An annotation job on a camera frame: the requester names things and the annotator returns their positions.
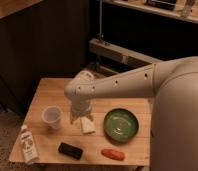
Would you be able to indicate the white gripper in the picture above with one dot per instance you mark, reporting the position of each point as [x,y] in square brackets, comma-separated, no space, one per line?
[79,109]

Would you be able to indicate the white sponge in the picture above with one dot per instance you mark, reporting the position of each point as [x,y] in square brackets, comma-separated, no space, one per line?
[87,125]

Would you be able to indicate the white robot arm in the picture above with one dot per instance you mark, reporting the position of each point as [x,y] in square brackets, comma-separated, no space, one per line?
[172,88]

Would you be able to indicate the black rectangular sponge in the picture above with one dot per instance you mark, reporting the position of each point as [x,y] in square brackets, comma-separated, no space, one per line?
[70,150]

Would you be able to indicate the green ceramic bowl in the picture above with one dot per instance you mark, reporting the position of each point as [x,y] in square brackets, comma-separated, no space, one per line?
[120,125]

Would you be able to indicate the wooden table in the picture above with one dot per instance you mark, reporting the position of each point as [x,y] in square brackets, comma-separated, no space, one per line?
[50,92]

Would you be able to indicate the orange red oblong object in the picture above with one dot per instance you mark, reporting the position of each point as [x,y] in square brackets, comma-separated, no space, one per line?
[113,154]

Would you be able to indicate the white plastic bottle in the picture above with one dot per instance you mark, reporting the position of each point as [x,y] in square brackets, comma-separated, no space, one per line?
[28,146]

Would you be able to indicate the vertical metal pole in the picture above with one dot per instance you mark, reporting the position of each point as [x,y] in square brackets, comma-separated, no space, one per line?
[100,19]

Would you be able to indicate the metal shelf rail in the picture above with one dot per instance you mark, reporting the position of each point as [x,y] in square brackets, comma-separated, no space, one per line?
[122,55]

